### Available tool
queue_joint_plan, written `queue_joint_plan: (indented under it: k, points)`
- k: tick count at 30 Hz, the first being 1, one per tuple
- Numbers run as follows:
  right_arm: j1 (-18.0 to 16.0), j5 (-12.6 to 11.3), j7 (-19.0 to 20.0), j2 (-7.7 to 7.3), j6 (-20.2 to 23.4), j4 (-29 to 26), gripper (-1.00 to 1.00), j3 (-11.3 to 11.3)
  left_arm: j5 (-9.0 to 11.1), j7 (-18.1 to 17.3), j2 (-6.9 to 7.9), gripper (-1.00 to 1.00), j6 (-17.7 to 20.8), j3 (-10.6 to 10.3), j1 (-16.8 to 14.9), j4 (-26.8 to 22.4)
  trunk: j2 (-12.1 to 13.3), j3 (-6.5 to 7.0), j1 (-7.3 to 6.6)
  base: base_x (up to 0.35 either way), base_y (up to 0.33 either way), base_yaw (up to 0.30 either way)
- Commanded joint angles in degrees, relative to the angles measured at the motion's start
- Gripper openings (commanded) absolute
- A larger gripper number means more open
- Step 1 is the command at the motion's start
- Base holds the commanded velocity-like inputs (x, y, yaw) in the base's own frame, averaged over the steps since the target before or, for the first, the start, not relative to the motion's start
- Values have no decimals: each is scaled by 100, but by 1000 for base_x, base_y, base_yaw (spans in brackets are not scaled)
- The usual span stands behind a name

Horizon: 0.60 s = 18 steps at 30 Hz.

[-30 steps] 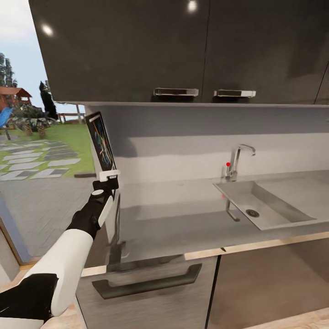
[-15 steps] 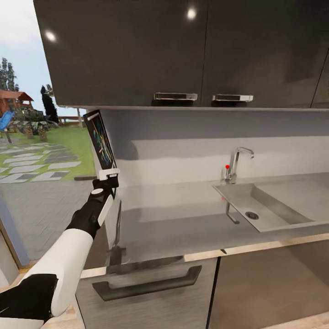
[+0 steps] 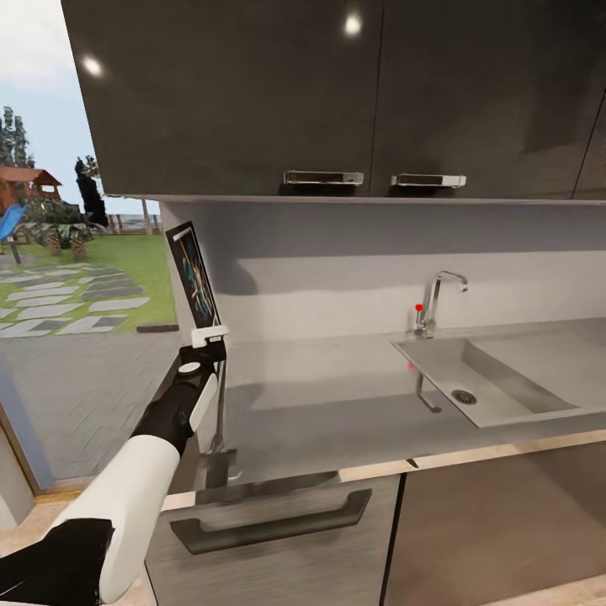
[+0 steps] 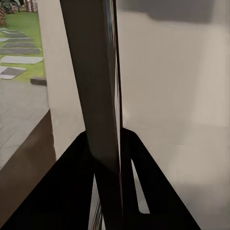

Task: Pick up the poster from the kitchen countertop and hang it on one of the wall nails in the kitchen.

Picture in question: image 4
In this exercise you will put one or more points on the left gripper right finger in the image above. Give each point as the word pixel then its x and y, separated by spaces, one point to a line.
pixel 167 211

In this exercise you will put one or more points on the fixed window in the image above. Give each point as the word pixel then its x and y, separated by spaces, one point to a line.
pixel 24 97

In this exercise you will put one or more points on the poster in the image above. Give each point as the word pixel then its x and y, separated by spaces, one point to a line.
pixel 91 29

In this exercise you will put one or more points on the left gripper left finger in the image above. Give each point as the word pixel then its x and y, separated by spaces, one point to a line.
pixel 62 199

